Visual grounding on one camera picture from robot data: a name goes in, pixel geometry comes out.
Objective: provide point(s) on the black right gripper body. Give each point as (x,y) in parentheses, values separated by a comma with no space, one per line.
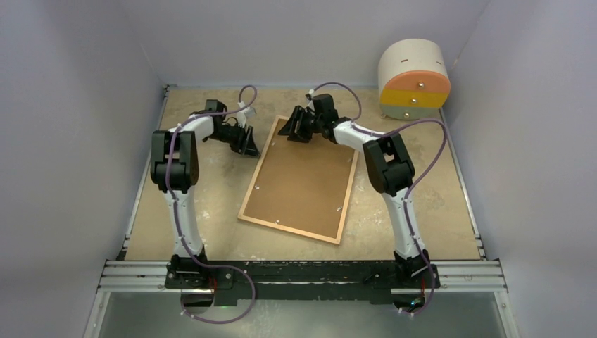
(312,123)

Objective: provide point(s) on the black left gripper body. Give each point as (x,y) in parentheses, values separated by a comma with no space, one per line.
(234,136)

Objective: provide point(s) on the brown cardboard backing board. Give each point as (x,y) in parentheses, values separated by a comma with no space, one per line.
(301,182)

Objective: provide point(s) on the light wooden picture frame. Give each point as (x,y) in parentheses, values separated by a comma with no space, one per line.
(289,228)

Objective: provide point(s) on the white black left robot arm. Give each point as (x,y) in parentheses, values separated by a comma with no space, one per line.
(174,168)

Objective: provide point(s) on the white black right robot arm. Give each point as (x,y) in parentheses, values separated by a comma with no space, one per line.
(389,168)

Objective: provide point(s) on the round white drawer cabinet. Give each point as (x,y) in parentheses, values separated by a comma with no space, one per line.
(412,80)

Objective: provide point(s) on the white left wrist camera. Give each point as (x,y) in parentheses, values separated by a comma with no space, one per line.
(244,113)

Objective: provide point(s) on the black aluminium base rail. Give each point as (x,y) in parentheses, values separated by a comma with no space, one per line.
(377,282)

